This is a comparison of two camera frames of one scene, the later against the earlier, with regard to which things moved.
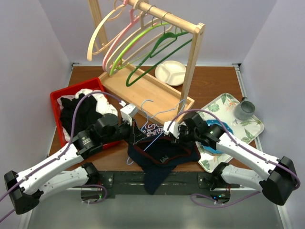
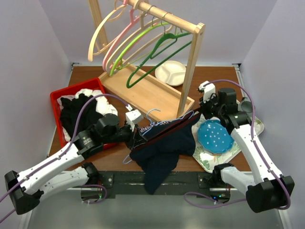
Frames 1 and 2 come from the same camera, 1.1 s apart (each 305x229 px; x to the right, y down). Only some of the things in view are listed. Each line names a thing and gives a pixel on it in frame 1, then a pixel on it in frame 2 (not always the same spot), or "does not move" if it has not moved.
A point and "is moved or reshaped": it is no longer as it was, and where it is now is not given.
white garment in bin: (104, 108) does not move
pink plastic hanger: (133, 20) does not move
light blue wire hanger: (153, 117) -> (157, 122)
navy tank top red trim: (157, 154) is moved or reshaped
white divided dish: (171, 72) does not move
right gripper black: (180, 141) -> (203, 107)
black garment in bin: (86, 114) does not move
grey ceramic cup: (244, 109) does not move
